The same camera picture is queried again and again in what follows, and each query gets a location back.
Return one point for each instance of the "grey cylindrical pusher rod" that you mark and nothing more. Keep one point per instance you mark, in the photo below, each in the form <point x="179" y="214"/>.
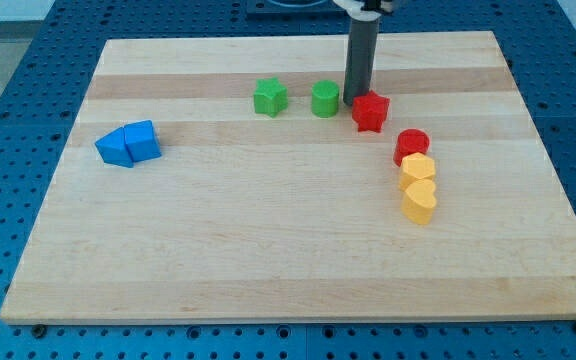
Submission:
<point x="362" y="39"/>

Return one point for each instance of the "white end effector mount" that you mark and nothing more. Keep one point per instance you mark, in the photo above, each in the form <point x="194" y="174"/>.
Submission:
<point x="367" y="10"/>

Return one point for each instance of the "red star block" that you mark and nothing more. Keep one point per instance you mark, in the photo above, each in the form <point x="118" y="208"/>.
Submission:
<point x="370" y="111"/>

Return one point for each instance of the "green star block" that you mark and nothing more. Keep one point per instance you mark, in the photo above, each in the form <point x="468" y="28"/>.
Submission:
<point x="270" y="97"/>

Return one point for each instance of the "green cylinder block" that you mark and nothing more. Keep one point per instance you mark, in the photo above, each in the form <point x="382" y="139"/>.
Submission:
<point x="325" y="98"/>

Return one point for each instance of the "red cylinder block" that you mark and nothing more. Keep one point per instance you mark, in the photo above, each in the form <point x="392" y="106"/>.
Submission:
<point x="410" y="141"/>

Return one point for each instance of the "yellow hexagon block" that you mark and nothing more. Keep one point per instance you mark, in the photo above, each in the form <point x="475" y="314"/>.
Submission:
<point x="415" y="167"/>

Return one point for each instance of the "yellow heart block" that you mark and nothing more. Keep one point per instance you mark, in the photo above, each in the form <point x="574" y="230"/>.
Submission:
<point x="419" y="201"/>

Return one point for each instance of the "light wooden board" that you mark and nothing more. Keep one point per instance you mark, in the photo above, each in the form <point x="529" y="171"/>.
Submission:
<point x="247" y="218"/>

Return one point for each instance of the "blue cube block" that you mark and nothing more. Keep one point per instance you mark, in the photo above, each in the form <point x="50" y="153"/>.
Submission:
<point x="141" y="141"/>

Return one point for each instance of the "blue triangle block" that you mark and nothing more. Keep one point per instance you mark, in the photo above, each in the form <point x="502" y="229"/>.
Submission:
<point x="113" y="150"/>

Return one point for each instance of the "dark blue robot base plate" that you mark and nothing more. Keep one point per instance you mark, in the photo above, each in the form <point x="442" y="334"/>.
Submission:
<point x="261" y="9"/>

